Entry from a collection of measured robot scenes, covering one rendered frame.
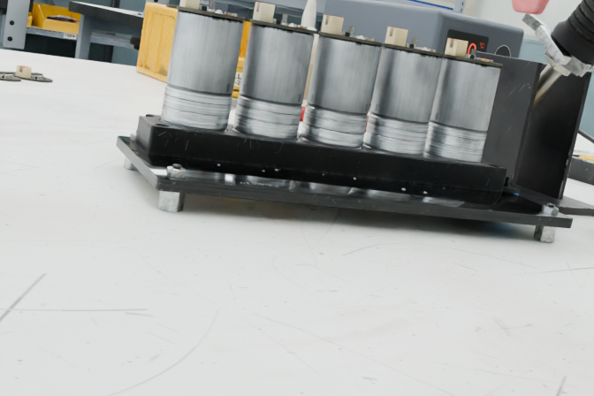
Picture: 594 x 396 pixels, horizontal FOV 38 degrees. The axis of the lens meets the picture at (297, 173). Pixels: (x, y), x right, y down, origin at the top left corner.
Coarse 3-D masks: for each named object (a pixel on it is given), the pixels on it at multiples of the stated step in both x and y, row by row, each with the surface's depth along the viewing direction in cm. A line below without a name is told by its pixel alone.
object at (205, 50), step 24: (192, 24) 30; (216, 24) 30; (240, 24) 31; (192, 48) 30; (216, 48) 30; (168, 72) 31; (192, 72) 30; (216, 72) 30; (168, 96) 31; (192, 96) 30; (216, 96) 30; (168, 120) 31; (192, 120) 30; (216, 120) 31
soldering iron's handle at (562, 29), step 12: (588, 0) 37; (576, 12) 38; (588, 12) 37; (564, 24) 39; (576, 24) 38; (588, 24) 37; (564, 36) 38; (576, 36) 38; (588, 36) 38; (564, 48) 38; (576, 48) 38; (588, 48) 38; (588, 60) 38
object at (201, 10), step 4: (180, 8) 30; (184, 8) 30; (188, 8) 30; (200, 8) 30; (204, 8) 30; (208, 8) 30; (196, 12) 30; (200, 12) 30; (204, 12) 30; (208, 12) 30; (212, 12) 30; (228, 12) 30; (216, 16) 30; (220, 16) 30; (224, 16) 30; (228, 16) 30; (232, 16) 30; (236, 16) 31; (240, 20) 30; (244, 20) 31
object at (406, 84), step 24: (384, 48) 34; (384, 72) 34; (408, 72) 33; (432, 72) 34; (384, 96) 34; (408, 96) 33; (432, 96) 34; (384, 120) 34; (408, 120) 34; (384, 144) 34; (408, 144) 34
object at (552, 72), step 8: (552, 64) 39; (544, 72) 40; (552, 72) 40; (560, 72) 39; (568, 72) 39; (544, 80) 40; (552, 80) 40; (544, 88) 40; (536, 96) 41; (536, 104) 41
